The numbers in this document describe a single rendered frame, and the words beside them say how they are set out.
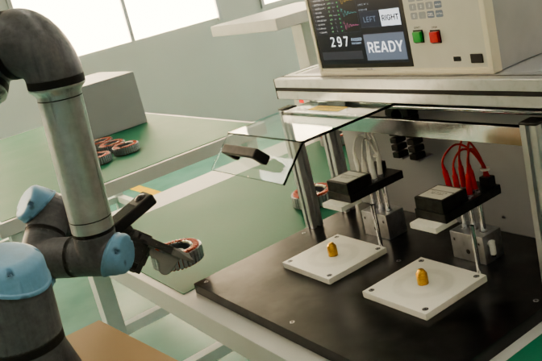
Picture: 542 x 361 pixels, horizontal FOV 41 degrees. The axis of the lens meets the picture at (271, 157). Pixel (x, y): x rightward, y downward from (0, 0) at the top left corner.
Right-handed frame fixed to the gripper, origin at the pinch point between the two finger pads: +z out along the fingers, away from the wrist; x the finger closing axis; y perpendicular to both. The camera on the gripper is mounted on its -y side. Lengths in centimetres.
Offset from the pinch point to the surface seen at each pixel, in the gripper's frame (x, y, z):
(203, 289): 12.0, 5.1, 1.6
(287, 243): 11.2, -10.6, 17.7
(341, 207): 31.0, -19.7, 11.6
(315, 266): 28.6, -7.4, 12.9
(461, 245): 51, -20, 24
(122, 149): -137, -30, 35
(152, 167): -105, -25, 35
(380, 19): 40, -51, -4
